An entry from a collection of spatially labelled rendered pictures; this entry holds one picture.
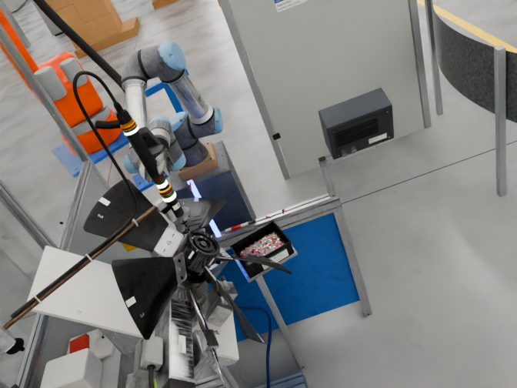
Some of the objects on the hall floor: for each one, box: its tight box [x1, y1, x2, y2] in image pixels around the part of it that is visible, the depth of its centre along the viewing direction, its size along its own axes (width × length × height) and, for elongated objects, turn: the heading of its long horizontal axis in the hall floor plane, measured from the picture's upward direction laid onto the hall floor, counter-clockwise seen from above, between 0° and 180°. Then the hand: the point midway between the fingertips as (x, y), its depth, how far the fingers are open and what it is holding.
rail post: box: [333, 209, 372, 316], centre depth 230 cm, size 4×4×78 cm
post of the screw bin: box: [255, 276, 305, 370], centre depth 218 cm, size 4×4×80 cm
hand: (151, 172), depth 137 cm, fingers closed on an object, 4 cm apart
